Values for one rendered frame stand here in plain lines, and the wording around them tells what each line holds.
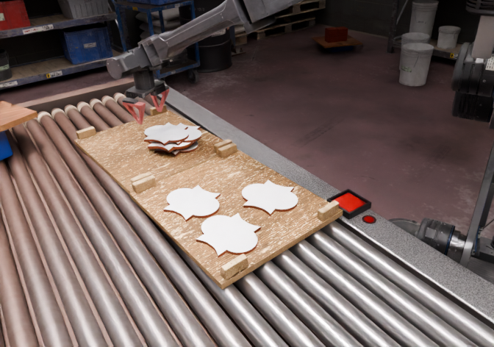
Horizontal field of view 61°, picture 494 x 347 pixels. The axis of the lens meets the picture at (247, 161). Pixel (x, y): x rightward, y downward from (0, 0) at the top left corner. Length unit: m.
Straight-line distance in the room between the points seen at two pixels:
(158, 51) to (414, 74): 3.66
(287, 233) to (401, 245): 0.25
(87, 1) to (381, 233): 4.72
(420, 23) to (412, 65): 1.11
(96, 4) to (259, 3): 4.56
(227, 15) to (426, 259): 0.65
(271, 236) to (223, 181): 0.25
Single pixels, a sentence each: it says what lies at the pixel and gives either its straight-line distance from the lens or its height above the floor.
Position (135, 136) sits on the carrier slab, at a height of 0.94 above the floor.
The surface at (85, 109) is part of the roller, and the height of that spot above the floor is 0.92.
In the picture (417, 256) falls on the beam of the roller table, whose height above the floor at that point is 0.91.
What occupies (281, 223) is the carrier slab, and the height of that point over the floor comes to 0.94.
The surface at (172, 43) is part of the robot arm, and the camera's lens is 1.08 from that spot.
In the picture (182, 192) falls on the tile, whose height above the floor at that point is 0.94.
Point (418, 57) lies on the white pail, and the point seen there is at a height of 0.30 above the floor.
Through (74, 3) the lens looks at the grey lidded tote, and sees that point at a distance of 5.27.
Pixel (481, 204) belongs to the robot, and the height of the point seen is 0.54.
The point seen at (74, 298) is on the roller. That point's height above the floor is 0.92.
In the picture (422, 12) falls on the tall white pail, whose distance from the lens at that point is 5.52.
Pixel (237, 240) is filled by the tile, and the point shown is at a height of 0.94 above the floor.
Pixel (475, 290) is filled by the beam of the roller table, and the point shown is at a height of 0.91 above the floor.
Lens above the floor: 1.53
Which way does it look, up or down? 30 degrees down
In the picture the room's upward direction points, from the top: 3 degrees counter-clockwise
